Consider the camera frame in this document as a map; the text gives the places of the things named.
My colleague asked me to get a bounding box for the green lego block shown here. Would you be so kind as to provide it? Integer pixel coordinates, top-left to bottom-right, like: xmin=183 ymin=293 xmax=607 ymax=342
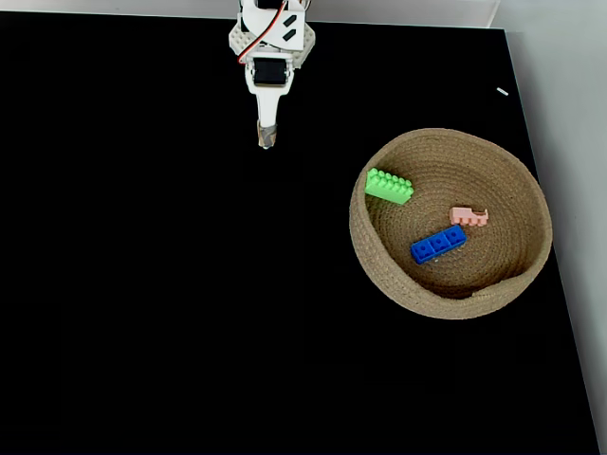
xmin=363 ymin=167 xmax=415 ymax=206

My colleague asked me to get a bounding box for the blue lego block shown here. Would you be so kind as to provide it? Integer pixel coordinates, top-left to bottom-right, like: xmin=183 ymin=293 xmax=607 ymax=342
xmin=410 ymin=224 xmax=469 ymax=265

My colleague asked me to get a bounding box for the pink lego block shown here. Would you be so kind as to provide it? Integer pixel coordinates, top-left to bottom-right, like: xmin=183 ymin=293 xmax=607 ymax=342
xmin=449 ymin=206 xmax=489 ymax=228

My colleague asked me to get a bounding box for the red white black servo cable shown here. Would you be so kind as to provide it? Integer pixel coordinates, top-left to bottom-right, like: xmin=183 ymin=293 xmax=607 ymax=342
xmin=236 ymin=0 xmax=289 ymax=65

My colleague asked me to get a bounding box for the woven tan rope basket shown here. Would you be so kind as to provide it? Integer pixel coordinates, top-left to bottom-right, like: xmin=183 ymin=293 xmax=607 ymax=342
xmin=348 ymin=127 xmax=554 ymax=320

